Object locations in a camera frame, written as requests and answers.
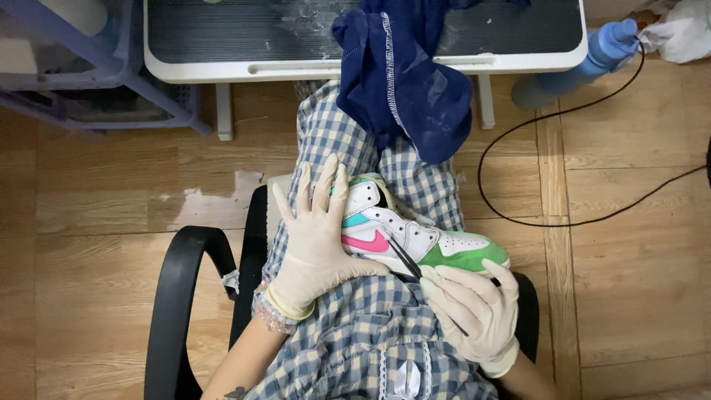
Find black cable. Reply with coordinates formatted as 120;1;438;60
476;39;710;229

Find black office chair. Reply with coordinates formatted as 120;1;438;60
143;183;540;400

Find white low table dark top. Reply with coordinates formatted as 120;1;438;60
143;0;589;142

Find white plastic bag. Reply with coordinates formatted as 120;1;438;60
638;0;711;65

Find person's right hand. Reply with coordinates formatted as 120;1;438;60
419;258;521;379

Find blue plastic storage rack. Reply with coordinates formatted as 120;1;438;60
0;0;215;137

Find clear bead bracelet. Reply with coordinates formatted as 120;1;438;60
252;280;298;336

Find white green pink sneaker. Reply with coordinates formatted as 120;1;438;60
330;173;511;279

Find black tweezers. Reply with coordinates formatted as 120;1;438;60
386;238;470;337

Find blue plastic bottle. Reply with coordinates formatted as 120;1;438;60
510;18;641;112

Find person's left hand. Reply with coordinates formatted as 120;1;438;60
267;154;390;321

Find navy blue cloth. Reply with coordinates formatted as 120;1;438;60
331;0;530;165

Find person's checked blue clothing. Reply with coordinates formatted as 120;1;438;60
244;79;501;400

